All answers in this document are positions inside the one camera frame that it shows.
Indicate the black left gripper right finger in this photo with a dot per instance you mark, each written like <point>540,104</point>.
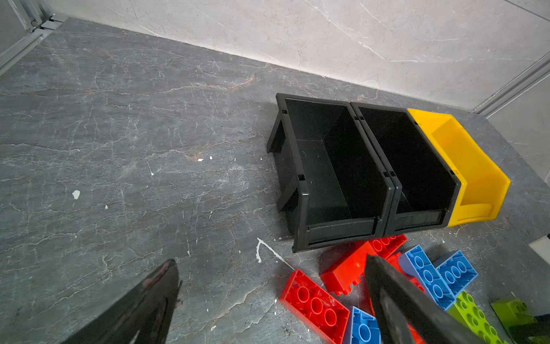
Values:
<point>438,327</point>

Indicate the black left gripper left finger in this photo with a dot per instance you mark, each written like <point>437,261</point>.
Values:
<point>143,315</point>

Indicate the green long lego brick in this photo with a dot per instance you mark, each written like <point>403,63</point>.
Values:
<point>465,311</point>

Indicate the blue square lego brick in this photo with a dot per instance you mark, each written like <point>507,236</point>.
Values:
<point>456,271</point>

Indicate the blue lego brick lower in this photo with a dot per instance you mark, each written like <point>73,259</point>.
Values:
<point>362,328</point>

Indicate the blue long lego brick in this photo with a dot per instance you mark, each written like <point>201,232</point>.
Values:
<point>416,263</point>

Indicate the red arch lego piece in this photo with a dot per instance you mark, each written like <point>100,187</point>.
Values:
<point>404,275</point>

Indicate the red long lego brick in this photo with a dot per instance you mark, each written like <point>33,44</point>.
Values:
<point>349,269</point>

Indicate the red flat lego plate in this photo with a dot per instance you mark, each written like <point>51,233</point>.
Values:
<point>315,307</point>

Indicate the black plastic bin middle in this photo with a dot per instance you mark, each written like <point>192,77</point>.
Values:
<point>426,189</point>

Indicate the black plastic bin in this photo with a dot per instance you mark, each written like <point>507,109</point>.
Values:
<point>426,189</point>
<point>335,189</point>

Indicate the black plastic bin left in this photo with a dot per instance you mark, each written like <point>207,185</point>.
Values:
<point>335,189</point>

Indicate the yellow plastic bin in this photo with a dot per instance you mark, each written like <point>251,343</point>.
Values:
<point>483,184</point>

